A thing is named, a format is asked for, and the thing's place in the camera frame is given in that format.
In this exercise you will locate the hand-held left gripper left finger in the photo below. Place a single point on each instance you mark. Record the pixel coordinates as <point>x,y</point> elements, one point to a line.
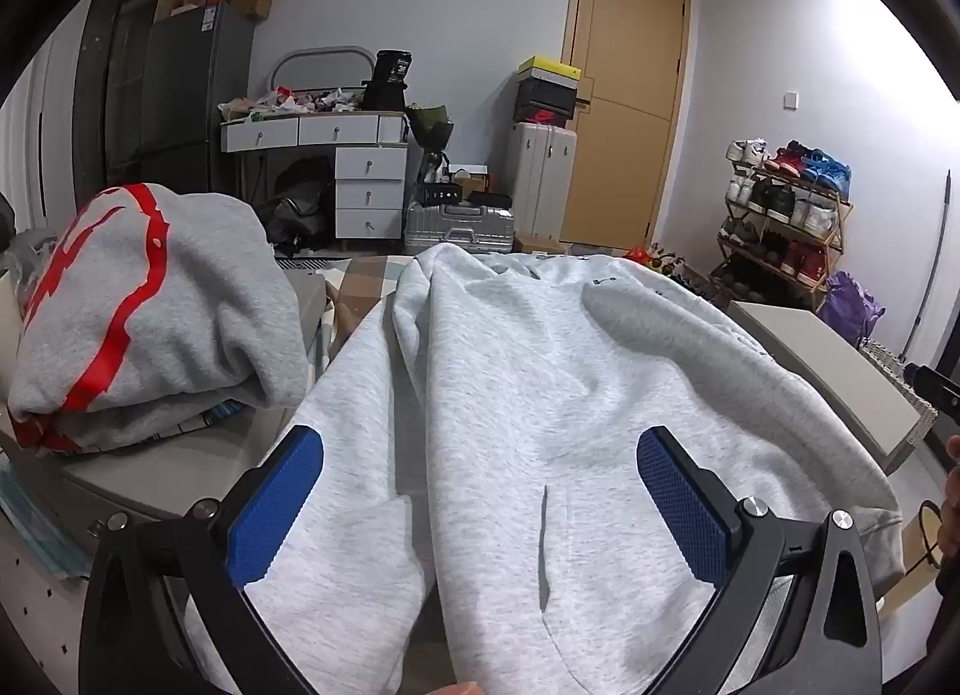
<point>277,507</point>

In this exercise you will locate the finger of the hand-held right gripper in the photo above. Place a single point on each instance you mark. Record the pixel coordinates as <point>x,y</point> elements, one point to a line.
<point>937,395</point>

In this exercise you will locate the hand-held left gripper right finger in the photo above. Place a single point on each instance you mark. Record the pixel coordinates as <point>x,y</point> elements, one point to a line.
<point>679,507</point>

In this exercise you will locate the light grey hoodie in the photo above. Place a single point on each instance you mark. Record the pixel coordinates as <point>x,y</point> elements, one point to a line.
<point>525,380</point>

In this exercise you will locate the pile of folded clothes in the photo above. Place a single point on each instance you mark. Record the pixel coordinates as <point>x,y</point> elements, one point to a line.
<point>195,290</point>

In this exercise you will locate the person's right hand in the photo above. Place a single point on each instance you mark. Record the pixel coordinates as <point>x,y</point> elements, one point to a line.
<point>954,459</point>

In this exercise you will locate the purple plastic bag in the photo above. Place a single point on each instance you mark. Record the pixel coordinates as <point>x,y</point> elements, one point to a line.
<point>851,305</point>

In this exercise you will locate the dark thin pole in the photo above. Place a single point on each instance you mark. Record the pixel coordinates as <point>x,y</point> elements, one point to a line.
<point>937,252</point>

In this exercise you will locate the brown paper bag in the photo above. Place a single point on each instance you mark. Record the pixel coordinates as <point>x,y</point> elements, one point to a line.
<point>919,552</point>

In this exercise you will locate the bamboo shoe rack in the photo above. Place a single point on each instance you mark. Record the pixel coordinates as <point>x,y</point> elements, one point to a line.
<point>780,215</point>

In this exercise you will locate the pack of blue face masks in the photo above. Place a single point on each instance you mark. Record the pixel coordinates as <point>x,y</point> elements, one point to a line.
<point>37,522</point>

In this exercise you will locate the orange plastic bag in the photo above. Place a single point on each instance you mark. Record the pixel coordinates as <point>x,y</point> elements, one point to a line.
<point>643,254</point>

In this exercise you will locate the small cardboard box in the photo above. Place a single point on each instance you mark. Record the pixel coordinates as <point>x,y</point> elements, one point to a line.
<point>536,243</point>

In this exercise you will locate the black bag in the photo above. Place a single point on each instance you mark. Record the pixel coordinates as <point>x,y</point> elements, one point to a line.
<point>300,207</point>

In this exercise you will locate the silver suitcase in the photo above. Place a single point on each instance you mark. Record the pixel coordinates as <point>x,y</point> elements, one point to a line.
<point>457,226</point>

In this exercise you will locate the white desk with drawers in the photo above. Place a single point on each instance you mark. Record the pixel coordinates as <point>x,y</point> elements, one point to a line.
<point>367,170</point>

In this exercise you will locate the small black box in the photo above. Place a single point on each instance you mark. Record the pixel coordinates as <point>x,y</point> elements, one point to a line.
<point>441,195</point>

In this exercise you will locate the white small cabinet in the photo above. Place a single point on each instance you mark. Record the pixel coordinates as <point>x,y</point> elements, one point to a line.
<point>540,177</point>

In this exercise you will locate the wooden door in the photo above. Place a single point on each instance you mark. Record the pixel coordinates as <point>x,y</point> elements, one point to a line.
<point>622,140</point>

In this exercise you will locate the black shoe box red logo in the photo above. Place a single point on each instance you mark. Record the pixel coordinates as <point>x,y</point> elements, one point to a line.
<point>546,114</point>

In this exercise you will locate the dark green bouquet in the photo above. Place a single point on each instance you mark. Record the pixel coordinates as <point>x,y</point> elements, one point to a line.
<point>431,121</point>

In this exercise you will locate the grey refrigerator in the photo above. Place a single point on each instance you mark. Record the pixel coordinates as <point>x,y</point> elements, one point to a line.
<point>195,87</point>

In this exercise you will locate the white curtain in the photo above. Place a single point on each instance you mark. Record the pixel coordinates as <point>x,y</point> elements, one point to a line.
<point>52,140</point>

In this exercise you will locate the arched mirror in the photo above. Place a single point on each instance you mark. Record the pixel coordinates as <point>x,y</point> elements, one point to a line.
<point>322,68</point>

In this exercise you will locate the black glass cabinet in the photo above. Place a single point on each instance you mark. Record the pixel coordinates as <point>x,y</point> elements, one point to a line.
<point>112,95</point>

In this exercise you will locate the black canister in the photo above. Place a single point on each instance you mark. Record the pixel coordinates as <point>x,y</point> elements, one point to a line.
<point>390,76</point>

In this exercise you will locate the yellow-lid shoe box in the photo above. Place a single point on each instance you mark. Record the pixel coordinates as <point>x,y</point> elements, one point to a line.
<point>547,67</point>

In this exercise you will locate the open cardboard box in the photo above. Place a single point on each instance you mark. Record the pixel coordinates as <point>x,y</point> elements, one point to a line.
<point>251,1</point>

